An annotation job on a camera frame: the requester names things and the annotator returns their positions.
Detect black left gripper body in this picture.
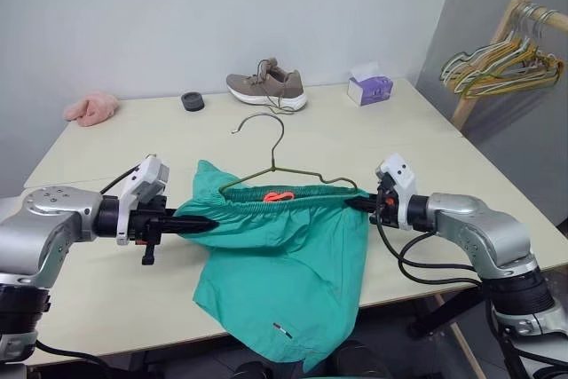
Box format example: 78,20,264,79
131,194,177,266

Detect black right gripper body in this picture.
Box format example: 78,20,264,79
371,173,399,227

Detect olive wire hanger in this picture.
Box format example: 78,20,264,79
219,113,359,199

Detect green shorts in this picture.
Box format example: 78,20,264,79
175,159,378,374

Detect purple tissue box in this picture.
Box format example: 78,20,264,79
346,61,395,107

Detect black round container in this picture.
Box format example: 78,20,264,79
180,91,206,113

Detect pink fluffy cloth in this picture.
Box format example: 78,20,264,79
63,91,120,126

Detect light wooden clothes rack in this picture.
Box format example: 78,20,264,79
451,0,568,127

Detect taupe sneaker with white sole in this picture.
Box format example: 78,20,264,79
225,57,308,116

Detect dark rounded shape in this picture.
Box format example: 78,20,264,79
233,359,274,379
332,338,381,379

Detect bundle of coloured hangers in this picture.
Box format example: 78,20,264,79
438,1,540,87

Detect light wooden leg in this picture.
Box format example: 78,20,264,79
446,320,487,379

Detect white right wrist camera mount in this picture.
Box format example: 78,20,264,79
375,153,419,232

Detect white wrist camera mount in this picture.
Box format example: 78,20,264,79
115,155,172,247
375,153,419,232

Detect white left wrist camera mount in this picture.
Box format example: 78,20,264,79
115,155,172,247

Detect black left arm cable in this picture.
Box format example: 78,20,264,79
99,164,144,197

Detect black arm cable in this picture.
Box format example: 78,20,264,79
370,209,485,287
99,164,144,197

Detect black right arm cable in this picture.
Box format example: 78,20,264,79
370,209,485,287

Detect black table frame brace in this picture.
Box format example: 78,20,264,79
406,288,492,339

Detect long black cable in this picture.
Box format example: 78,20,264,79
34,337,117,370

